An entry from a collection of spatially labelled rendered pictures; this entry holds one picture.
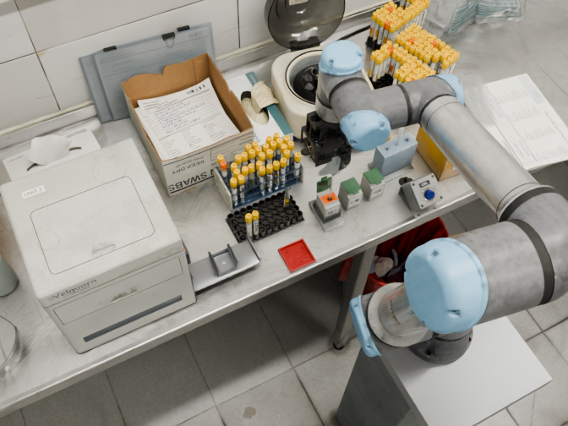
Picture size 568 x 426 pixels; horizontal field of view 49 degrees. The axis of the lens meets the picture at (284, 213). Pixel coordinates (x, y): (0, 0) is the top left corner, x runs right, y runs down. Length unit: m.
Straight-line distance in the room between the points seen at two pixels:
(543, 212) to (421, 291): 0.19
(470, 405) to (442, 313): 0.62
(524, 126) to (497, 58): 0.27
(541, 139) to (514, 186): 0.91
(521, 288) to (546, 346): 1.75
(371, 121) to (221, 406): 1.45
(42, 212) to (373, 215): 0.78
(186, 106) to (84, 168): 0.47
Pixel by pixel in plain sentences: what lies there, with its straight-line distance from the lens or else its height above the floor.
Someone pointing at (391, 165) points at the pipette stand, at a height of 0.92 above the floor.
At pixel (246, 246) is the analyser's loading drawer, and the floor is 0.91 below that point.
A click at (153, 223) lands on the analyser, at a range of 1.22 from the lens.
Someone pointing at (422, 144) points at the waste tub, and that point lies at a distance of 1.69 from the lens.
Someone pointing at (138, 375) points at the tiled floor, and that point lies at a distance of 2.36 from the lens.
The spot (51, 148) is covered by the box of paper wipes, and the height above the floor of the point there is 0.96.
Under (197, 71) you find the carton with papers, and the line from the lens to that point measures 1.74.
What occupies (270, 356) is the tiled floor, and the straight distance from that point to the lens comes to 2.34.
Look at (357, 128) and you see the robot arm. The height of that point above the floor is 1.40.
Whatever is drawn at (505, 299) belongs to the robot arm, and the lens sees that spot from 0.81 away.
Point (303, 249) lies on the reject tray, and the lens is 1.52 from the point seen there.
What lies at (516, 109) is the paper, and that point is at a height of 0.89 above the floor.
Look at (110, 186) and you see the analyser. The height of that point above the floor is 1.17.
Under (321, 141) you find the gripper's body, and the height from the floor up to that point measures 1.22.
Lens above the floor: 2.21
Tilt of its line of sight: 58 degrees down
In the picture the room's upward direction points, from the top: 3 degrees clockwise
